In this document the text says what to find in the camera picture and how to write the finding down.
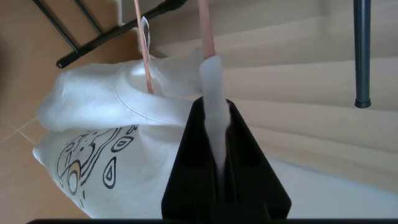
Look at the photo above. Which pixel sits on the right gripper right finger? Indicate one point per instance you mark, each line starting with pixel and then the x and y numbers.
pixel 258 186

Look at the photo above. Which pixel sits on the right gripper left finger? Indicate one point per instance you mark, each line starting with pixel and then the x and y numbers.
pixel 189 186

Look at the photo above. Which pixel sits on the white garment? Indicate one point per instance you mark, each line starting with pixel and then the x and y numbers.
pixel 140 174

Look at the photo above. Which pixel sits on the pink clothes hanger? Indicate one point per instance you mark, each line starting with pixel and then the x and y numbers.
pixel 206 31

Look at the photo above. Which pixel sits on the black clothes rack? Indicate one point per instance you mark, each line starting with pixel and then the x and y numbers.
pixel 362 62

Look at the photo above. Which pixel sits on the beige curtain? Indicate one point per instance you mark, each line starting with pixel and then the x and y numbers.
pixel 295 93

